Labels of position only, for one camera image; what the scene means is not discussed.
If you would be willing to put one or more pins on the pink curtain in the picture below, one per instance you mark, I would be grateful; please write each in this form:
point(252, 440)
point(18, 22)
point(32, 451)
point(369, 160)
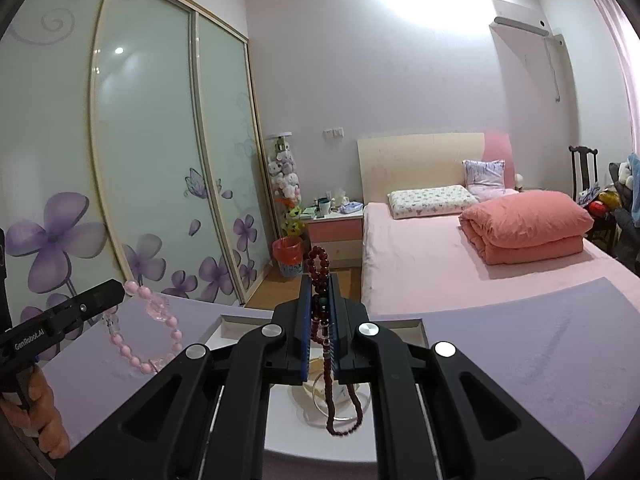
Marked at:
point(620, 50)

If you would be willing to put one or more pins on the grey shallow tray box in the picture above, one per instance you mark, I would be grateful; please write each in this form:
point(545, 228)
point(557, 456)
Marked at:
point(300, 435)

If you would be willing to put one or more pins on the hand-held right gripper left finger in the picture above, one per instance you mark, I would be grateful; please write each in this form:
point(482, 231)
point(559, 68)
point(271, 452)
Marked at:
point(302, 330)

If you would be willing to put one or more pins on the white air conditioner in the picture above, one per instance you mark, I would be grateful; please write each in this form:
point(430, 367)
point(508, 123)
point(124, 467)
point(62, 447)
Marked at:
point(520, 15)

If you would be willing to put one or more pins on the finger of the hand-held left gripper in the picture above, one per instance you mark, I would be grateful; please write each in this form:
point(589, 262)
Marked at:
point(95, 300)

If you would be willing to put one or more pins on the plush toy display tube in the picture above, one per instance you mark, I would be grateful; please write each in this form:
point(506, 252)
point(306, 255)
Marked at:
point(284, 180)

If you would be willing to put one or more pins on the pink bed with headboard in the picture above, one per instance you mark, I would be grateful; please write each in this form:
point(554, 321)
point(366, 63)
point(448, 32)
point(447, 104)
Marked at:
point(415, 260)

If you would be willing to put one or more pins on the dark wooden chair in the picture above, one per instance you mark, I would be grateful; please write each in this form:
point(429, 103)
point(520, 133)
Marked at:
point(585, 170)

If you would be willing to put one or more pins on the folded pink quilt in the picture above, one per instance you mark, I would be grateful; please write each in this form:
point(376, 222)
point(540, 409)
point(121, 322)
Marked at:
point(525, 225)

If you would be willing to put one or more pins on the person's left hand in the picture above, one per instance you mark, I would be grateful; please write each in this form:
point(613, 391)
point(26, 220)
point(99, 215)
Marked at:
point(47, 420)

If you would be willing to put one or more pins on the blue packet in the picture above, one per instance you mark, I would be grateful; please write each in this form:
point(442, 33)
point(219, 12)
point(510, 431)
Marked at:
point(350, 207)

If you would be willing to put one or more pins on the air conditioner pipe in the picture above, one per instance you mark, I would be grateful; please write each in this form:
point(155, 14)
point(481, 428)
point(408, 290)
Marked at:
point(556, 70)

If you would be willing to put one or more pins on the white wall switch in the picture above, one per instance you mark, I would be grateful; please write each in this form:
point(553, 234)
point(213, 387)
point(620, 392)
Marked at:
point(333, 132)

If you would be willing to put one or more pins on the pink and white nightstand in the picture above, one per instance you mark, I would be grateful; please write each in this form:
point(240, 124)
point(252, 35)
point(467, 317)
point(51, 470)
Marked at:
point(335, 235)

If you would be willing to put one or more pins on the purple cloth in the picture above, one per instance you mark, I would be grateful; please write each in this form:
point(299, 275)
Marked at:
point(525, 360)

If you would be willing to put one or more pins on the flower print sliding wardrobe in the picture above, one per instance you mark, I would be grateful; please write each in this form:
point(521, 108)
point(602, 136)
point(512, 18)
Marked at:
point(150, 135)

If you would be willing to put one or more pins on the bin with red bag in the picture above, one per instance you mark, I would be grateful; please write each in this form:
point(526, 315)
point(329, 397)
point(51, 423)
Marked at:
point(287, 257)

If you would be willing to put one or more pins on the colourful toys on chair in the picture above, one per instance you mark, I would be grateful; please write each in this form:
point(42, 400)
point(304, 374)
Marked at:
point(602, 202)

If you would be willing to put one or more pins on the blue fleece garment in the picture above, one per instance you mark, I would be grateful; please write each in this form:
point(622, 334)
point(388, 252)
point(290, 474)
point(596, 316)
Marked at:
point(634, 167)

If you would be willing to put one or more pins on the grey garment pile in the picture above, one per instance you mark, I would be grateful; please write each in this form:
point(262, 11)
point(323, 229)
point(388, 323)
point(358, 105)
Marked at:
point(630, 230)

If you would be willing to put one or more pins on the flower print flat pillow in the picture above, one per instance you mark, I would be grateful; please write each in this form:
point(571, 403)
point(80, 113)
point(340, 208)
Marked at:
point(430, 201)

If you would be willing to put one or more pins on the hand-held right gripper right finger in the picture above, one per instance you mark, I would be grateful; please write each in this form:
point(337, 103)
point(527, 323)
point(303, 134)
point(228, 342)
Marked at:
point(336, 340)

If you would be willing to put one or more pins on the purple and white pillow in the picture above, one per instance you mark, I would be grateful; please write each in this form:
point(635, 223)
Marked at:
point(484, 177)

